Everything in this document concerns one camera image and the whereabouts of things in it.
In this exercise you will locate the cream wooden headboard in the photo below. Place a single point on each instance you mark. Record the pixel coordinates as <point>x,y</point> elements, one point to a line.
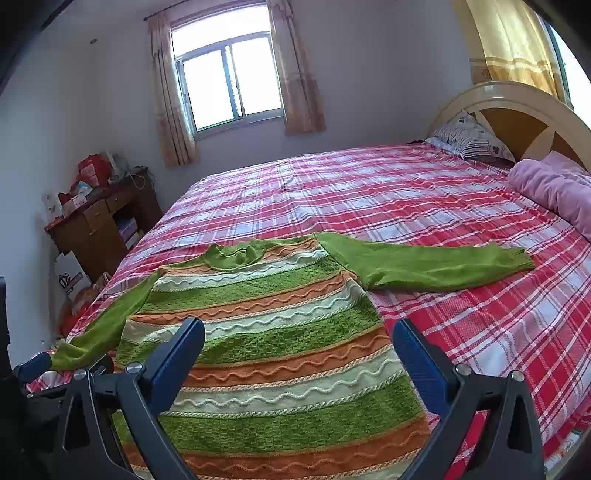
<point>521,115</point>

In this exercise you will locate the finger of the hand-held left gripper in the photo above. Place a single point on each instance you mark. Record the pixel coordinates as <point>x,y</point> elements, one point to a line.
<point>34,365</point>
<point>99,364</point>

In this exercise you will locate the red gift bag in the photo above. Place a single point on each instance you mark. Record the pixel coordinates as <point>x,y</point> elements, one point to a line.
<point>92,170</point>

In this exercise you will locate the yellow curtain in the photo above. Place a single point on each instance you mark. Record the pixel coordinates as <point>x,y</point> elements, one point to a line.
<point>512,41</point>

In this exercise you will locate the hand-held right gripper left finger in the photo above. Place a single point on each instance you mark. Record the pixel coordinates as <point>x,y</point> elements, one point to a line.
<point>178,355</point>

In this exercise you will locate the pink folded blanket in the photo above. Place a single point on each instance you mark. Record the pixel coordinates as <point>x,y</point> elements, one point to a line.
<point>554,189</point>

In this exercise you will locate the cardboard box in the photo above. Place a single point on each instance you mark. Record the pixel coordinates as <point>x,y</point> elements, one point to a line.
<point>479,70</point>

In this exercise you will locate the white paper bag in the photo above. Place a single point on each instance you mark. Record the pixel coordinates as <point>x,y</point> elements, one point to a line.
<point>71,277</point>

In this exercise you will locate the bed with red plaid sheet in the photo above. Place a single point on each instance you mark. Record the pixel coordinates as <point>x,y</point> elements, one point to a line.
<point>415,194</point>

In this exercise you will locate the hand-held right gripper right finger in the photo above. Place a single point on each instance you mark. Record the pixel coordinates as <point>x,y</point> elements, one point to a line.
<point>418,360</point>

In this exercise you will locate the striped patterned pillow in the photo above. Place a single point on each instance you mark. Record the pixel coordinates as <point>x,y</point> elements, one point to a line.
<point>471,138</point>

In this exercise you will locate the brown wooden desk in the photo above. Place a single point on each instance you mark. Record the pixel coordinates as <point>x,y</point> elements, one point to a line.
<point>92,230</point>

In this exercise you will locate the red plastic bag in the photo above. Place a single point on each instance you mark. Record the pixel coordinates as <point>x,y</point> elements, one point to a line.
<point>76,314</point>

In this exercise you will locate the stack of books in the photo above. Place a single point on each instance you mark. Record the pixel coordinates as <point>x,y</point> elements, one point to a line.
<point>129,233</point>

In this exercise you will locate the white card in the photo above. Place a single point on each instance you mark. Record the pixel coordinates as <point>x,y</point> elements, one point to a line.
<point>52,205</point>

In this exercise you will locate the beige patterned curtain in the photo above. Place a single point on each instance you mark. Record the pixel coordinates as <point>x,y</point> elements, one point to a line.
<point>173,101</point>
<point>298,78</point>

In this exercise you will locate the green orange striped knit sweater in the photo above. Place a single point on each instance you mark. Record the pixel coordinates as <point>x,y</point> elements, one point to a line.
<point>286,323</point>

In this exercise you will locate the sliding glass window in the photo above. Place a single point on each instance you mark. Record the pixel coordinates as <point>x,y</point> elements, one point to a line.
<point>231,78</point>

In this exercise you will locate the black flat panel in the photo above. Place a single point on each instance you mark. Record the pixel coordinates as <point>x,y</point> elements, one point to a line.
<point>2,323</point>

